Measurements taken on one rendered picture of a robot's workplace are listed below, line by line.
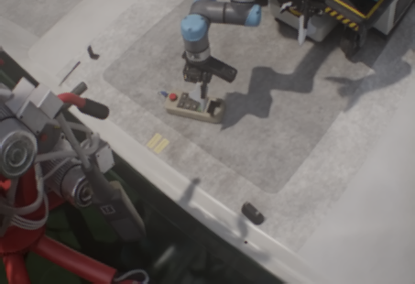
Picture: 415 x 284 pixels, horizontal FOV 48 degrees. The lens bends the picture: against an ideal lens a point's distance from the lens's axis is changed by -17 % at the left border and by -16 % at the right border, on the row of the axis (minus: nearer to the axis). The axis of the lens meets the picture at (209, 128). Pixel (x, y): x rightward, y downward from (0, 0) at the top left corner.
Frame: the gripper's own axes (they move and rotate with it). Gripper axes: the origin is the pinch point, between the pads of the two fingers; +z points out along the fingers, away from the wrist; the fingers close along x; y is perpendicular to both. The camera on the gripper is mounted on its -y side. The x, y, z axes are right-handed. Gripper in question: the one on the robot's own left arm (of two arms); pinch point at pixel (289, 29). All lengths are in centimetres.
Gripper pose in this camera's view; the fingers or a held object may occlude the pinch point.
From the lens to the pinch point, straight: 163.4
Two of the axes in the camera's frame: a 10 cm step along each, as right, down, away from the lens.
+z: -2.8, 6.4, 7.1
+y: 9.2, -0.4, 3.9
